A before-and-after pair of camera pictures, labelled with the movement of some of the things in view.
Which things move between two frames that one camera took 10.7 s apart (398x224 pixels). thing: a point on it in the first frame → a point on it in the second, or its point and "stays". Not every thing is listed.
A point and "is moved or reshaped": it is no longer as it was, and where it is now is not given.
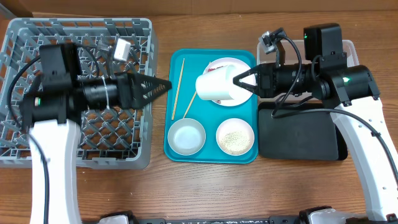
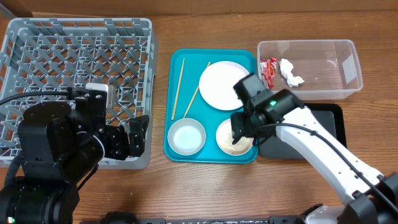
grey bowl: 186,136 stays
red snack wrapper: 212,69 is moved or reshaped
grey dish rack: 110,139 stays
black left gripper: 125,88 → 119,148
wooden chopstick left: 178,87 stays
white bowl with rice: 235,136 stays
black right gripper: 266,83 → 239,129
